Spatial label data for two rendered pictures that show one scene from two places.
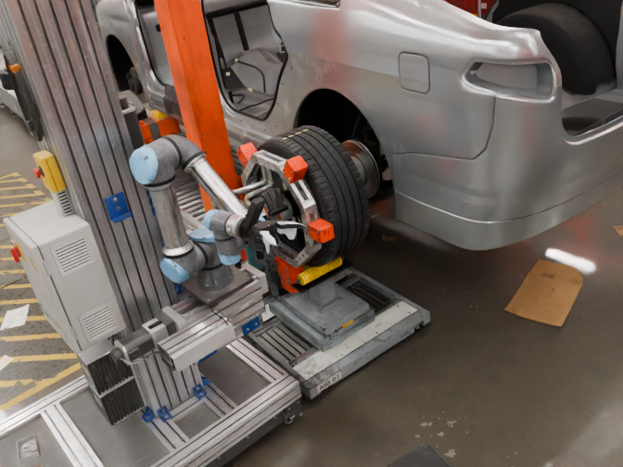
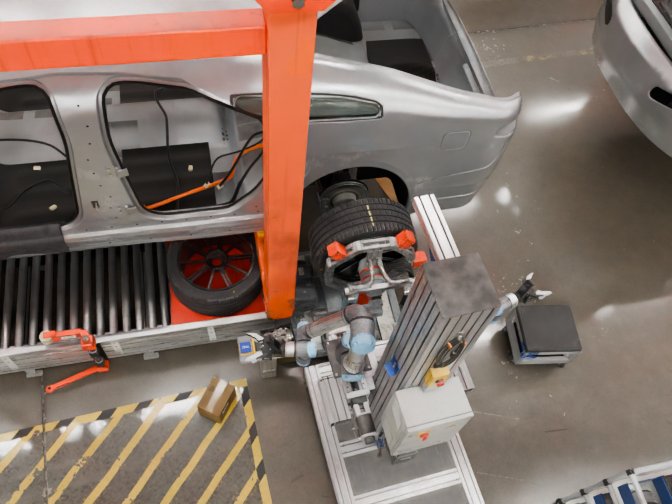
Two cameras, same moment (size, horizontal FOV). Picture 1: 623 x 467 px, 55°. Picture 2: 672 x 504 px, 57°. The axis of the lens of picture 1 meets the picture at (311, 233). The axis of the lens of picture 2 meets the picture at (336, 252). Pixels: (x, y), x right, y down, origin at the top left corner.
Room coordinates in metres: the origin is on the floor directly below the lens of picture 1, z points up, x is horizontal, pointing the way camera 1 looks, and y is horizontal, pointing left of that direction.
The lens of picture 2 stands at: (2.33, 2.07, 4.09)
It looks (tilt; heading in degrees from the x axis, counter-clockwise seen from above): 58 degrees down; 282
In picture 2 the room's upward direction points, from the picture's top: 10 degrees clockwise
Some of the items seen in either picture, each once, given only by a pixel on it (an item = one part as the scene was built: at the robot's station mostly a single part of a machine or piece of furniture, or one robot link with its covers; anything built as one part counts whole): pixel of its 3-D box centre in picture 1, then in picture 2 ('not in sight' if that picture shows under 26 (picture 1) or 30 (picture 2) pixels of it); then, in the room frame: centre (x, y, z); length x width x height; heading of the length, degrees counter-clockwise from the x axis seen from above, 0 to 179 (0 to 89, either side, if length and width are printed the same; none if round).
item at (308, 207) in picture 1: (279, 209); (369, 266); (2.54, 0.13, 0.85); 0.54 x 0.07 x 0.54; 33
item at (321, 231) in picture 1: (321, 231); (417, 259); (2.28, -0.04, 0.85); 0.09 x 0.08 x 0.07; 33
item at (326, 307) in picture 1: (321, 285); (353, 283); (2.63, -0.01, 0.32); 0.40 x 0.30 x 0.28; 33
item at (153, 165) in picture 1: (169, 214); not in sight; (1.95, 0.50, 1.19); 0.15 x 0.12 x 0.55; 141
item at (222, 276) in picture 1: (213, 270); not in sight; (2.06, 0.41, 0.87); 0.15 x 0.15 x 0.10
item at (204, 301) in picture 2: not in sight; (217, 265); (3.52, 0.28, 0.39); 0.66 x 0.66 x 0.24
